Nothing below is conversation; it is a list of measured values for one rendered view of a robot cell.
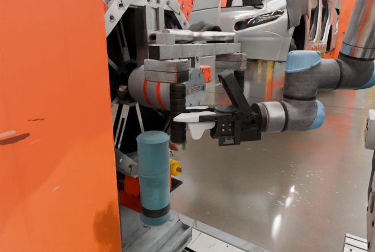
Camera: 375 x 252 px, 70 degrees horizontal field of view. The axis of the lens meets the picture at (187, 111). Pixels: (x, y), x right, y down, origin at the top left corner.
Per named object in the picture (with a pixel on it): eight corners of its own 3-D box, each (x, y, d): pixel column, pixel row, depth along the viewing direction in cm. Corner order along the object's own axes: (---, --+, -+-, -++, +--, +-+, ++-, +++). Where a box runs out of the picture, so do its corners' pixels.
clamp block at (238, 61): (221, 67, 92) (222, 51, 91) (246, 68, 88) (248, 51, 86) (214, 68, 88) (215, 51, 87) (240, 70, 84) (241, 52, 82)
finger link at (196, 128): (177, 144, 57) (217, 139, 60) (177, 117, 56) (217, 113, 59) (173, 139, 60) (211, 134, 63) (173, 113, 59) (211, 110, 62)
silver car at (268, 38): (261, 50, 785) (265, -9, 744) (333, 52, 685) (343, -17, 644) (147, 61, 385) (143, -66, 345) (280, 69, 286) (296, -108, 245)
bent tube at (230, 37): (187, 43, 97) (187, 12, 94) (238, 43, 87) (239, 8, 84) (155, 43, 83) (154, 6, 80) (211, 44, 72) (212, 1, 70)
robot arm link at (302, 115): (309, 93, 70) (306, 124, 73) (270, 95, 68) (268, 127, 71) (330, 99, 63) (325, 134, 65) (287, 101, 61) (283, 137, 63)
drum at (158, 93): (155, 101, 96) (154, 61, 92) (207, 109, 84) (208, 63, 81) (126, 109, 84) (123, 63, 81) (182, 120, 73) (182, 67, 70)
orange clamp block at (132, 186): (124, 165, 89) (123, 191, 90) (142, 171, 85) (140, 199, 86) (139, 161, 95) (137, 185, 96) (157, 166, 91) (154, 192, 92)
